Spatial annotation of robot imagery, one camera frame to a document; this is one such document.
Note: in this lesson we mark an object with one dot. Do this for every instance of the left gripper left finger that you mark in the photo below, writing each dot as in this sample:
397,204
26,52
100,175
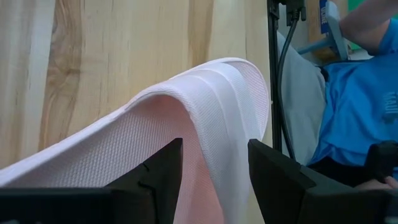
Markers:
93,205

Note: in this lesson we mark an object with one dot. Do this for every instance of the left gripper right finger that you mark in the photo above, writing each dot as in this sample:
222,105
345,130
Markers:
295,199

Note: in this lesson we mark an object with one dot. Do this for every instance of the pink rubber slide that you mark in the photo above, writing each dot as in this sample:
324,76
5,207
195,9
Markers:
217,93

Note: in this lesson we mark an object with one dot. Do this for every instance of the person's hand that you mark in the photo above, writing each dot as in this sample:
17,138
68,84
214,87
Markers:
376,184

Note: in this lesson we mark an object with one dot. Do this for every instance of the person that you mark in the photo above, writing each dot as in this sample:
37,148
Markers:
357,102

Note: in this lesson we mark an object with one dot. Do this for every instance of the grey-blue chair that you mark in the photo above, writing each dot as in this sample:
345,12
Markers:
337,34

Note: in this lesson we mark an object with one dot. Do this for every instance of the black aluminium table frame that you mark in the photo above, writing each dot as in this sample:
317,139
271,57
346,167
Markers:
273,77

